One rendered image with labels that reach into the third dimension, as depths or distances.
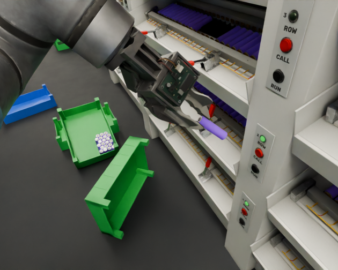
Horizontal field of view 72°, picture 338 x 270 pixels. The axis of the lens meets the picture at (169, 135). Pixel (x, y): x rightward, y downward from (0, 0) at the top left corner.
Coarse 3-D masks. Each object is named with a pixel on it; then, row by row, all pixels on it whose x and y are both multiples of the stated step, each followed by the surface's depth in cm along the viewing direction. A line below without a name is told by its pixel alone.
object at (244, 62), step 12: (168, 24) 69; (180, 36) 64; (192, 36) 60; (204, 36) 57; (216, 48) 52; (228, 48) 50; (228, 60) 50; (240, 60) 46; (252, 60) 45; (252, 72) 45
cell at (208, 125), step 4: (200, 120) 45; (204, 120) 45; (208, 120) 45; (204, 124) 45; (208, 124) 45; (212, 124) 46; (204, 128) 46; (208, 128) 45; (212, 128) 45; (216, 128) 46; (220, 128) 46; (212, 132) 46; (216, 132) 46; (220, 132) 46; (224, 132) 46; (216, 136) 47; (220, 136) 46; (224, 136) 46
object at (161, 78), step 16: (128, 48) 30; (144, 48) 34; (112, 64) 33; (128, 64) 36; (144, 64) 34; (160, 64) 34; (176, 64) 34; (144, 80) 38; (160, 80) 33; (176, 80) 34; (192, 80) 35; (144, 96) 38; (160, 96) 33; (176, 96) 35
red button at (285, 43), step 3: (285, 39) 30; (282, 42) 30; (285, 42) 30; (288, 42) 29; (282, 45) 30; (285, 45) 30; (288, 45) 29; (282, 48) 30; (285, 48) 30; (288, 48) 30; (285, 51) 30
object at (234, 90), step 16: (160, 0) 83; (208, 0) 69; (224, 0) 63; (144, 16) 83; (160, 48) 70; (176, 48) 63; (192, 48) 60; (224, 64) 51; (208, 80) 51; (224, 80) 48; (240, 80) 46; (224, 96) 48; (240, 96) 43; (240, 112) 46
